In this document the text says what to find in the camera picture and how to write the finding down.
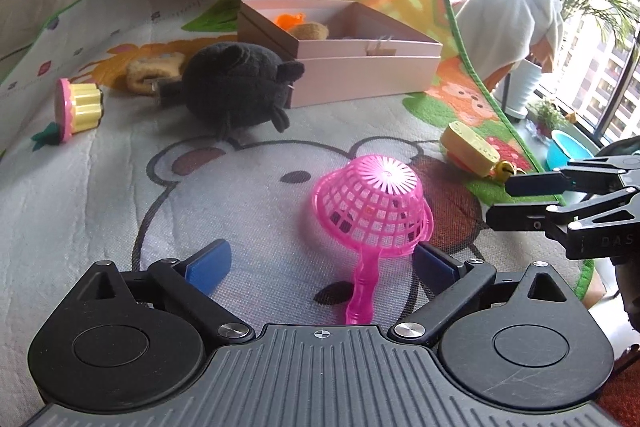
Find white ribbed pot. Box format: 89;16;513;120
504;59;543;118

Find black plush toy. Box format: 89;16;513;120
177;42;306;142

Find blue plastic bowl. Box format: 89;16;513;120
546;130;601;170

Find colourful printed play mat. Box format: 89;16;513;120
0;0;601;343

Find small potted plant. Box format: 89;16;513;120
527;99;576;138

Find yellow pudding toy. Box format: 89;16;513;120
54;78;104;142

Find pink cardboard box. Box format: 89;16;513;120
236;0;444;109

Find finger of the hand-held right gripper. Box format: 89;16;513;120
485;187;640;233
505;156;640;198

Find pink plastic toy strainer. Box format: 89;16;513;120
312;155;435;325

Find yellow and red toy camera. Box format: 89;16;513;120
440;121;501;178

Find white towel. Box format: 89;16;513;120
452;0;566;82

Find orange plastic toy keychain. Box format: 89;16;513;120
274;12;308;30

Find apartment building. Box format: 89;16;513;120
565;17;640;142

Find tan fuzzy plush toy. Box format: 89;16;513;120
289;22;331;40
125;53;186;108

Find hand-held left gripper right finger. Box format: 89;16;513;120
391;241;576;347

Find small green felt leaf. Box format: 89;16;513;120
31;123;63;152

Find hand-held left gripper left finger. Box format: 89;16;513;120
67;239;255;348

